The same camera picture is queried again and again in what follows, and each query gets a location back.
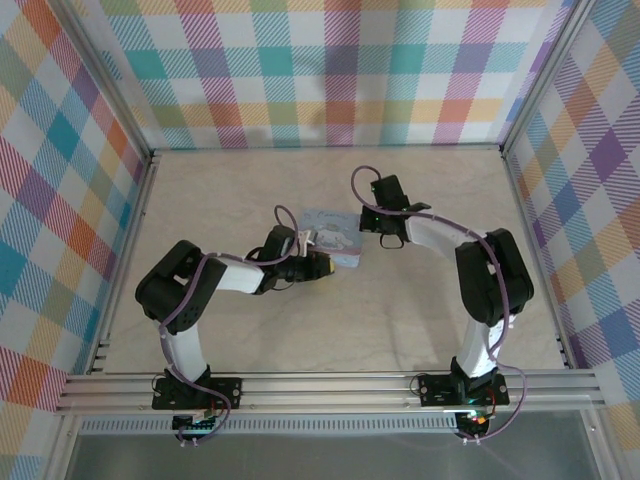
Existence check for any light blue pouch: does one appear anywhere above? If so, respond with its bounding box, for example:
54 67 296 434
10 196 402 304
298 207 365 272

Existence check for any grey metal panel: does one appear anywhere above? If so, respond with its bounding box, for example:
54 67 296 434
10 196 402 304
67 432 599 480

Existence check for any aluminium frame rear bar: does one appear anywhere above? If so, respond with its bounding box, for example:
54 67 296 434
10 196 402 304
147 143 506 154

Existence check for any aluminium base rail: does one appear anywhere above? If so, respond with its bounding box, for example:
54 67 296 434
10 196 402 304
53 368 607 414

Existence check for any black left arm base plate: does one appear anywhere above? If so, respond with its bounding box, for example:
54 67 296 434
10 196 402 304
151 375 245 412

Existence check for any aluminium frame side bar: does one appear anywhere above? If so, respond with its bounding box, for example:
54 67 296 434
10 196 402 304
89 152 164 374

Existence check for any grey slotted cable duct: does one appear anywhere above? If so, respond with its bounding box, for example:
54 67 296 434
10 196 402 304
79 413 459 436

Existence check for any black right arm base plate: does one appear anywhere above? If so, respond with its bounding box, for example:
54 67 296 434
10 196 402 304
409 372 511 409

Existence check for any aluminium frame post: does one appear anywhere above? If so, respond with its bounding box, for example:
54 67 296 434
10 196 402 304
49 0 154 166
501 0 601 156

